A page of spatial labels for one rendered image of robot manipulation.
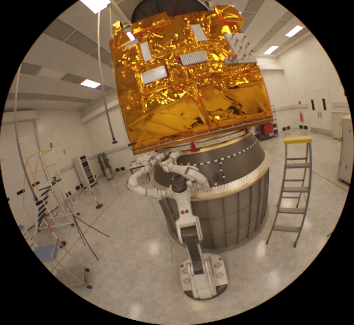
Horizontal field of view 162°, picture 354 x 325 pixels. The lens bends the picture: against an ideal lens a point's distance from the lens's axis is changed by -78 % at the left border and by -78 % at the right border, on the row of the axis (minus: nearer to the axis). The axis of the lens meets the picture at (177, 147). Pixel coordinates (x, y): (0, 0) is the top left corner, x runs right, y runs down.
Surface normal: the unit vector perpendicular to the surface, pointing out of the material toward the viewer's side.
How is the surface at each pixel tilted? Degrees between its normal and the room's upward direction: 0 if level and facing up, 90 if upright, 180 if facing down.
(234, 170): 62
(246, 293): 0
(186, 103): 88
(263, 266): 0
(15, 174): 90
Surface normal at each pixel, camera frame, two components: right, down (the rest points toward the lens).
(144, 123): -0.18, 0.13
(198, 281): -0.19, -0.50
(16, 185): 0.96, -0.24
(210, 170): -0.26, -0.25
